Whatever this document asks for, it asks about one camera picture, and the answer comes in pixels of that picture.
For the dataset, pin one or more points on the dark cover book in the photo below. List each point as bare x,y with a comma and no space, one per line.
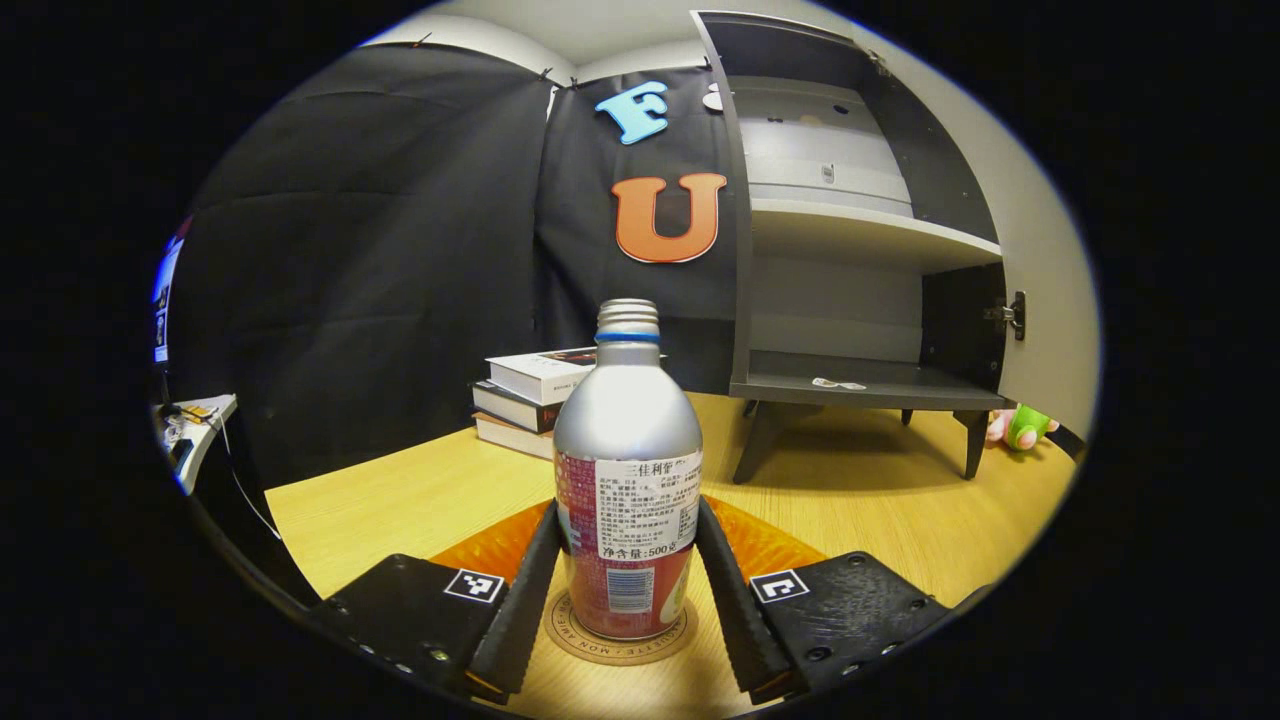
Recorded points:
515,410

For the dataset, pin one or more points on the metal door hinge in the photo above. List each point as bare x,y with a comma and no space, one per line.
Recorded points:
1008,315
880,63

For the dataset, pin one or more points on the pale thick book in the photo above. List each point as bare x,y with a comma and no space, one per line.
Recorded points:
515,438

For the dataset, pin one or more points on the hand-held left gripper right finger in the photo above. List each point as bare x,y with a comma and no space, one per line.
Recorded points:
735,610

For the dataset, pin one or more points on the computer monitor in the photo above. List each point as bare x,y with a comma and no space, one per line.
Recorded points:
163,310

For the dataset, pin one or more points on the black backdrop cloth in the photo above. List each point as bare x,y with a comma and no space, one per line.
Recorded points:
380,250

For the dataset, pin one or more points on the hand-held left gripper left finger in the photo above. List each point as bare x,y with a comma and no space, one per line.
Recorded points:
525,610

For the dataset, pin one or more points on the green and pink plush toy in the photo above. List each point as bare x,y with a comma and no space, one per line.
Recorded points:
1025,428

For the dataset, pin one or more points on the white side table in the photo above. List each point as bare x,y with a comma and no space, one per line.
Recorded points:
205,440

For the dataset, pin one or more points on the silver bottle with red label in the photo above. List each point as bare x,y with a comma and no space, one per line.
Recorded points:
625,420

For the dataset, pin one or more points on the round brown coaster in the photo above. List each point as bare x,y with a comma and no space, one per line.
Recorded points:
620,652

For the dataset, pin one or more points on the grey cabinet door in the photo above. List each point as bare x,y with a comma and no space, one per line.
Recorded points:
1050,300

